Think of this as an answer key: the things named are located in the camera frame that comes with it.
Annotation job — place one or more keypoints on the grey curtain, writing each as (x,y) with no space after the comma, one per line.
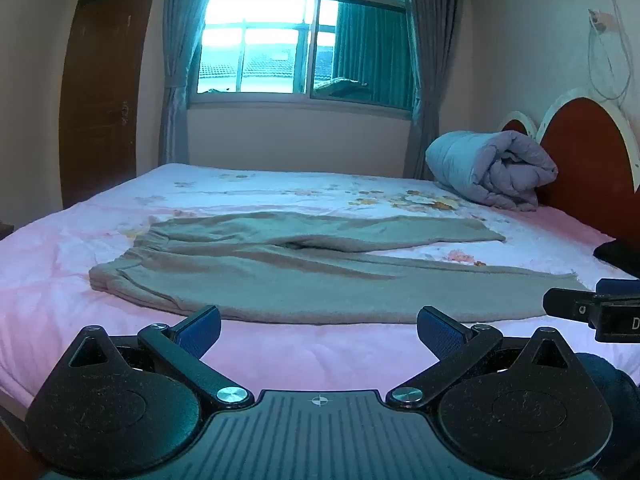
(182,60)
(430,50)

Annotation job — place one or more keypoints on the green curtain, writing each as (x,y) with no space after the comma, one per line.
(372,50)

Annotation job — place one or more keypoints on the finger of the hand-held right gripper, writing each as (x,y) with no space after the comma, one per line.
(570,305)
(620,286)

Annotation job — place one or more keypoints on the window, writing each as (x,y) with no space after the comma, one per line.
(280,35)

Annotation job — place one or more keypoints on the brown wooden door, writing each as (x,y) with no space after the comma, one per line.
(105,85)

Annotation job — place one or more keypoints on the bed with pink floral sheet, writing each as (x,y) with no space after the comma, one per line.
(60,280)

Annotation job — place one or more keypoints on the grey-green pants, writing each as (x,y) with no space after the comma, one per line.
(300,265)

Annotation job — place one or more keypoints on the rolled grey quilt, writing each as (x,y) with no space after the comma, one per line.
(492,167)

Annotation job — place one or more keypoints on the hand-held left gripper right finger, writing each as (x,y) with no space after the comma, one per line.
(440,332)

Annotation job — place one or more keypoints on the red wooden headboard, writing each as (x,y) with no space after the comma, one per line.
(585,160)

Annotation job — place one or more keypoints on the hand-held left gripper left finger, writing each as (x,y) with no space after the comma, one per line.
(200,332)

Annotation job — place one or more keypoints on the black cloth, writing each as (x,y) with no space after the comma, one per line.
(620,257)

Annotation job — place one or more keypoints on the dark blue clothing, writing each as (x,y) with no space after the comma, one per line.
(617,400)

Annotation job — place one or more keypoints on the wooden nightstand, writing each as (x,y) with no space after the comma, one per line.
(4,230)

